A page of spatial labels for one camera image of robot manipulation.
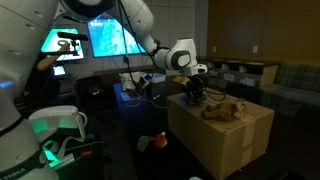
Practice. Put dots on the wide computer monitor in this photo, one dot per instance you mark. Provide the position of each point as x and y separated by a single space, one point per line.
53 40

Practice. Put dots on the large cardboard box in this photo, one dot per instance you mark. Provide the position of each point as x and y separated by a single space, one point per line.
213 146

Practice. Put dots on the operator hand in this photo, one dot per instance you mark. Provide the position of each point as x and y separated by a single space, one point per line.
64 49

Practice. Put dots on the seated person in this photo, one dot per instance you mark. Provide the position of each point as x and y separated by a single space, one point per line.
43 83

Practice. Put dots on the white wall outlet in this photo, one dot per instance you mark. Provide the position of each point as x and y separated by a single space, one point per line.
214 49
255 49

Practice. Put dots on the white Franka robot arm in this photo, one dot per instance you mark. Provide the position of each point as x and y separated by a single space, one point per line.
23 33

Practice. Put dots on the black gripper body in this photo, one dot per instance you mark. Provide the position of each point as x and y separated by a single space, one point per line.
196 86

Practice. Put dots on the small pale box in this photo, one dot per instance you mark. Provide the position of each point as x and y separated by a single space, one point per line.
157 78

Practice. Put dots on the green plush piece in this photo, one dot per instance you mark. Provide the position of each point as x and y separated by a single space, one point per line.
144 143

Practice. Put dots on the black camera on stand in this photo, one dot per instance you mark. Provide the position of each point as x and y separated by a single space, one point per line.
71 36

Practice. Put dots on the white crumpled bundle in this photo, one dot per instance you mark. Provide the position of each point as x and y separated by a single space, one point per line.
128 81

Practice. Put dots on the black rectangular case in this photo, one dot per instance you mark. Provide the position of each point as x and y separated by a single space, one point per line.
205 102

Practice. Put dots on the white VR controller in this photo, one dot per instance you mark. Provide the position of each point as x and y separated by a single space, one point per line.
62 42

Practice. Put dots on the green plaid sofa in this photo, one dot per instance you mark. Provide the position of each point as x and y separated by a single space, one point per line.
293 93

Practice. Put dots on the operator forearm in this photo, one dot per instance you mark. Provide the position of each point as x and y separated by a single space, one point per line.
48 61

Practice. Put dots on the small lit screen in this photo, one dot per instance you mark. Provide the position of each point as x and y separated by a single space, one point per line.
59 70

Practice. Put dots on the black bulky chair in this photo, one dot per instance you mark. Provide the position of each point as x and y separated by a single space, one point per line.
91 90

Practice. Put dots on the flat pale sheet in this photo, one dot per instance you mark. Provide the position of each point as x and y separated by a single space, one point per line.
125 96

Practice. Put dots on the large wall display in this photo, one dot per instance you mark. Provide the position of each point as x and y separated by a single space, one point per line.
106 40

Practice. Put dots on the blue sponge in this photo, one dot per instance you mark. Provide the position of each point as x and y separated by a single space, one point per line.
184 98

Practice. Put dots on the wooden cubby shelf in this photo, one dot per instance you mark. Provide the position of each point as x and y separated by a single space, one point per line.
266 75

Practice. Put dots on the brown plush toy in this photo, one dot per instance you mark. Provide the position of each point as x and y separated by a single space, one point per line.
223 111

